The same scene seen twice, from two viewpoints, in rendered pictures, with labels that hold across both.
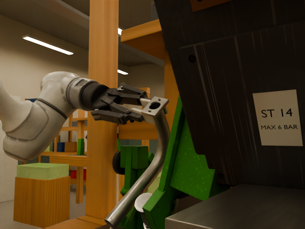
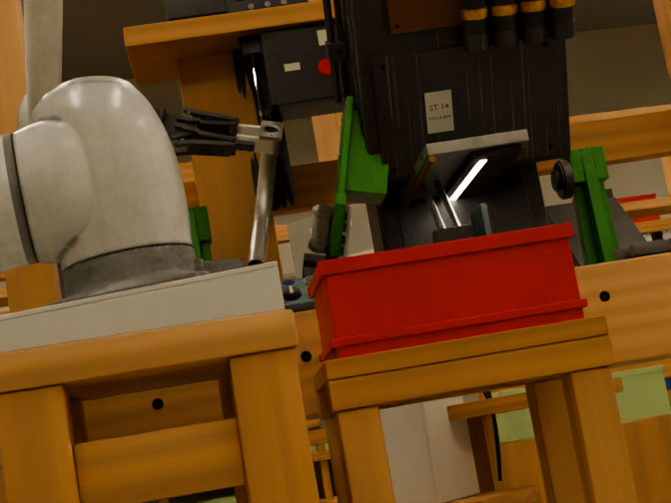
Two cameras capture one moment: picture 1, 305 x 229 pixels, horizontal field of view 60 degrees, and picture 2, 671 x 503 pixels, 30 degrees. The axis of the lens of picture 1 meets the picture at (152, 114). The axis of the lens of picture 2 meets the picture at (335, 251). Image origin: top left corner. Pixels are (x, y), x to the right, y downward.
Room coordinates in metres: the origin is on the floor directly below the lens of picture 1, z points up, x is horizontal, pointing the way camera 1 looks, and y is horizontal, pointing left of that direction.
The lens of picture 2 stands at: (-1.08, 1.35, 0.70)
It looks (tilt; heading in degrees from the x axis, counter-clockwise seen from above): 9 degrees up; 319
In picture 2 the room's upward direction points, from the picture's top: 10 degrees counter-clockwise
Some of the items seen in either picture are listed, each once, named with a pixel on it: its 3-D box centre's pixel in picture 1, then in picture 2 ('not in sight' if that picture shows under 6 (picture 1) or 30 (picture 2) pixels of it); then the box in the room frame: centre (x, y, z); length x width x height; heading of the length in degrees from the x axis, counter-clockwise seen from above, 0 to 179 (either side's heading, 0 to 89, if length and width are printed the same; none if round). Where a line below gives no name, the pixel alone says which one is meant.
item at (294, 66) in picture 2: not in sight; (308, 71); (0.69, -0.21, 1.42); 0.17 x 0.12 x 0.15; 54
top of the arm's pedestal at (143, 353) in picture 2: not in sight; (146, 363); (0.16, 0.58, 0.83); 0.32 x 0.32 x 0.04; 58
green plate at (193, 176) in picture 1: (202, 151); (360, 161); (0.45, -0.09, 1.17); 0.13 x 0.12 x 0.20; 54
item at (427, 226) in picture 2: not in sight; (455, 224); (0.51, -0.35, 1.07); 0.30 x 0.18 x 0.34; 54
